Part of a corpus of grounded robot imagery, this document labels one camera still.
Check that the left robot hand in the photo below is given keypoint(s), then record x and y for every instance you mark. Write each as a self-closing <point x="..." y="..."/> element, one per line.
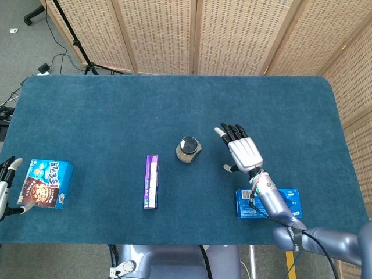
<point x="3" y="189"/>

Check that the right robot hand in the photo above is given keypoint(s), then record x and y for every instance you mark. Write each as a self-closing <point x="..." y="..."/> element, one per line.
<point x="245" y="152"/>

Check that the small black-lidded seed jar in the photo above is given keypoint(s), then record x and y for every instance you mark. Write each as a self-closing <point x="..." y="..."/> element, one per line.
<point x="188" y="146"/>

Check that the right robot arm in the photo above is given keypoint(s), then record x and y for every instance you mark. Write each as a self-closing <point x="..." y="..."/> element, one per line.
<point x="273" y="203"/>

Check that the blue chocolate chip cookie box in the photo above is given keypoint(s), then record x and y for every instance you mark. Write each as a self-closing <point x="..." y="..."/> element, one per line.
<point x="46" y="183"/>

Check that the blue Oreo cookie box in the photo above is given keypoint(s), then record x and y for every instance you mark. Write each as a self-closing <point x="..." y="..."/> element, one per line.
<point x="244" y="207"/>

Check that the blue table mat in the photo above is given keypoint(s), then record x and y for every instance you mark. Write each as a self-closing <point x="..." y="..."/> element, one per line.
<point x="174" y="110"/>

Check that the purple rectangular carton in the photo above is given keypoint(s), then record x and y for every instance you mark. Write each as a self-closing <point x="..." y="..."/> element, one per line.
<point x="151" y="180"/>

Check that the black power adapter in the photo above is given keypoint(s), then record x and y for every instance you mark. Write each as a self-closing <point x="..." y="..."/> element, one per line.
<point x="44" y="68"/>

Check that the grey-blue robot torso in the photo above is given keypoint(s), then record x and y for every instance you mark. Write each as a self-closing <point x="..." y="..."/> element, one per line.
<point x="174" y="261"/>

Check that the wooden woven folding screen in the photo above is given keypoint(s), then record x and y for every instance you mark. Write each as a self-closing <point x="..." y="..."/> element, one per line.
<point x="162" y="35"/>

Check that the white paper scrap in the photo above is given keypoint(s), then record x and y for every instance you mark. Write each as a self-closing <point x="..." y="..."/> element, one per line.
<point x="14" y="30"/>

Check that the black tripod stand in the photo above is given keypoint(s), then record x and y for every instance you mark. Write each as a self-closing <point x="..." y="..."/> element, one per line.
<point x="78" y="43"/>

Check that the black office chair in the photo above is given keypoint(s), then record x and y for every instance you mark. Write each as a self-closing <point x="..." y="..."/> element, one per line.
<point x="33" y="14"/>

